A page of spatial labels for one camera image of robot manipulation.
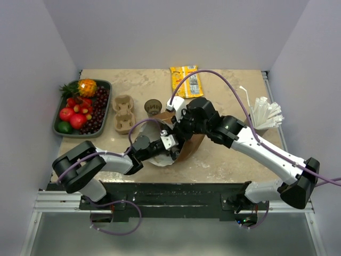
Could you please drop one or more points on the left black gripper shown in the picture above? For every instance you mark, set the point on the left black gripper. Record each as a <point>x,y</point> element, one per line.
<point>174,154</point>

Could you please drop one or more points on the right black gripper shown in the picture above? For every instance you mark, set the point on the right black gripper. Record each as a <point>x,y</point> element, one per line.
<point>178,127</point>

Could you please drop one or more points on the brown paper bag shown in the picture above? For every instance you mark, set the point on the brown paper bag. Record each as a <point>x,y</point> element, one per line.
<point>185,149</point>

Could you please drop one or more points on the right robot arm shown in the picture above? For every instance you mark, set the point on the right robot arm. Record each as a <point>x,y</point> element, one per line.
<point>296,176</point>

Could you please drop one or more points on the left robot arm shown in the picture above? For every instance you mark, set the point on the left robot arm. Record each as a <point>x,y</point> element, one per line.
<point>76,169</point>

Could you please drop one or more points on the cardboard cup carrier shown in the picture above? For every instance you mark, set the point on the cardboard cup carrier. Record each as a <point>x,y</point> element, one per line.
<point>124,118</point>

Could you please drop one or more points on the grey straw holder cup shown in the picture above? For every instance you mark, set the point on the grey straw holder cup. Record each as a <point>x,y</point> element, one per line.
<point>258,132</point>

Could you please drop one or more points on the purple grapes bunch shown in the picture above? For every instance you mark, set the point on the purple grapes bunch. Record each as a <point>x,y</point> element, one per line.
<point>96,112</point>

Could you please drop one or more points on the black fruit tray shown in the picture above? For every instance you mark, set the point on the black fruit tray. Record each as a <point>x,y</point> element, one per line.
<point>70,91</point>

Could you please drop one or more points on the red apple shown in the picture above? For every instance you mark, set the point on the red apple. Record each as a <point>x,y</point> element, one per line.
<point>66,113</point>
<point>77,121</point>

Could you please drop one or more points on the small red fruits cluster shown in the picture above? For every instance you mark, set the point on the small red fruits cluster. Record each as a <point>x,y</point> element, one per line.
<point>81,106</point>

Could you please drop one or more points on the orange toy pineapple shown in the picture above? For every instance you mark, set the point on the orange toy pineapple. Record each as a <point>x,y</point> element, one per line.
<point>87,88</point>

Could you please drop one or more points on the green lime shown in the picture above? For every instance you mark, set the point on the green lime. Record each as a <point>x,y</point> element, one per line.
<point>64,127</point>

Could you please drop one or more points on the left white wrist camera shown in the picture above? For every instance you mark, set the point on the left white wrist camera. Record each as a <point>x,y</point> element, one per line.
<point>169,140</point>

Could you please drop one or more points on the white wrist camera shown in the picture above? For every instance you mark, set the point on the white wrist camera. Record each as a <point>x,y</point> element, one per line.
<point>176,106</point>
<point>169,140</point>

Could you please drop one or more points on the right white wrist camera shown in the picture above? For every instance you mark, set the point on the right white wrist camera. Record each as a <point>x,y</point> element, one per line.
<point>176,106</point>

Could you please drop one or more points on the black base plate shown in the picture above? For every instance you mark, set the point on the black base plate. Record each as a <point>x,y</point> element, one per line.
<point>172,200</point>

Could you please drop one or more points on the aluminium frame rail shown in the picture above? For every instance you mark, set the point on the aluminium frame rail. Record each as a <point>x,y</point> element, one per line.
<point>61,202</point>

